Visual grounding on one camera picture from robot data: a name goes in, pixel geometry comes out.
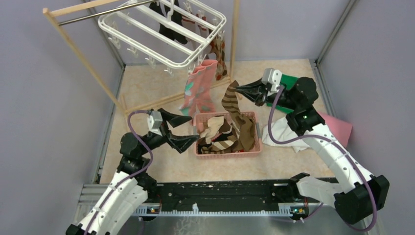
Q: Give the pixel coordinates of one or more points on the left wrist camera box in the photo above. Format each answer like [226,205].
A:
[155,123]

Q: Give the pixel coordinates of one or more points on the brown striped sock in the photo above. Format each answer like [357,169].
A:
[243,125]

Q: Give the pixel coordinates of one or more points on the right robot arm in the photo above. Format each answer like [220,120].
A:
[358,193]

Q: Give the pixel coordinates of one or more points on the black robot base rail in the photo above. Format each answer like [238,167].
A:
[224,198]

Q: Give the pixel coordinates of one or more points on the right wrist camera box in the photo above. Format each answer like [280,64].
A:
[271,79]

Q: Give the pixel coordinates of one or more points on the wooden clothes rack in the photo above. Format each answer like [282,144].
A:
[152,55]

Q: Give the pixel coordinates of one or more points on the orange brown argyle sock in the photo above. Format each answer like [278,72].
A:
[218,48]

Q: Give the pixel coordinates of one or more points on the pile of socks in basket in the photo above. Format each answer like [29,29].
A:
[217,136]

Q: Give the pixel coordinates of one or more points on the white cloth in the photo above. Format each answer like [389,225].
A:
[282,132]

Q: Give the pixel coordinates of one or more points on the green shirt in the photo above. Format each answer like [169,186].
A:
[288,82]

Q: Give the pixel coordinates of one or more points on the pink plastic basket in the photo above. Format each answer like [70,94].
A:
[198,127]

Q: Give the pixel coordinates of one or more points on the pink cloth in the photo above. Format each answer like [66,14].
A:
[341,130]

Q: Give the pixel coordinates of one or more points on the pink sock with teal spots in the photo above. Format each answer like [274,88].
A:
[203,99]

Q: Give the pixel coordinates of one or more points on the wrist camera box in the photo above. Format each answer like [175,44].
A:
[155,123]
[271,79]

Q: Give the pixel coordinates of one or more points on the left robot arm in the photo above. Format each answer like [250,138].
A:
[131,185]

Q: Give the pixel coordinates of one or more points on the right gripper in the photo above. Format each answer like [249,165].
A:
[258,97]

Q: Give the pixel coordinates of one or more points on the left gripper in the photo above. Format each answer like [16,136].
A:
[181,143]

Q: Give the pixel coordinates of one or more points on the white plastic clip hanger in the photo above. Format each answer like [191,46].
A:
[117,21]

